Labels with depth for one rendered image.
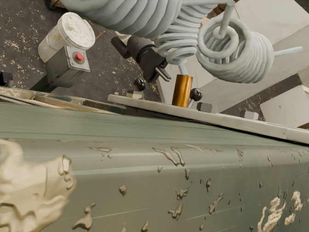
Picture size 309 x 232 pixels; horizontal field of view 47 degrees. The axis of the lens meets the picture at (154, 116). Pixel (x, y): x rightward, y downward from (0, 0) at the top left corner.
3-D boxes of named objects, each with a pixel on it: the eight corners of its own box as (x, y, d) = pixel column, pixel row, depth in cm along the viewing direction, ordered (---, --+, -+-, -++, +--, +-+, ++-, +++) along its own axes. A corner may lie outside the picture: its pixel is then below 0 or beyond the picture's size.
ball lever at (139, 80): (146, 117, 106) (138, 75, 101) (156, 119, 104) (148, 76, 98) (138, 122, 104) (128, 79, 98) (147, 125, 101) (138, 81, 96)
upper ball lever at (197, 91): (174, 131, 98) (196, 92, 102) (185, 134, 95) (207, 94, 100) (168, 123, 95) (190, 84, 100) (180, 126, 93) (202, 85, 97)
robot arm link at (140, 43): (178, 56, 121) (159, 37, 127) (160, 50, 114) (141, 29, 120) (157, 84, 126) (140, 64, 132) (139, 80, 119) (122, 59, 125)
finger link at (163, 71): (165, 78, 115) (155, 67, 119) (171, 80, 118) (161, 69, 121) (168, 75, 115) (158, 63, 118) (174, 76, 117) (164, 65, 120)
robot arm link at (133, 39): (157, 48, 131) (141, 31, 137) (144, 32, 122) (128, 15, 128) (134, 69, 132) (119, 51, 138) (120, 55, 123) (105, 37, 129)
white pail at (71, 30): (66, 44, 301) (101, 12, 274) (71, 75, 290) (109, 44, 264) (31, 34, 277) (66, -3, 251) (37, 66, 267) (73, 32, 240)
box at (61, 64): (64, 68, 178) (85, 49, 168) (68, 89, 175) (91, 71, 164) (42, 64, 169) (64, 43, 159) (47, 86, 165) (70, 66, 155)
